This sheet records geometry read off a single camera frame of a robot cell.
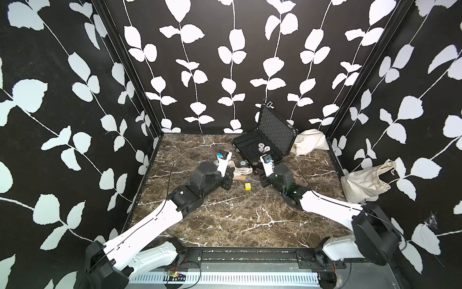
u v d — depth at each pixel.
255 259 0.75
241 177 0.99
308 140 1.09
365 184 0.78
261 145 1.14
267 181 0.76
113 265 0.38
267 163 0.72
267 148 1.11
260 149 1.12
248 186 0.93
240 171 0.78
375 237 0.43
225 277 0.70
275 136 1.07
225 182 0.63
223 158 0.60
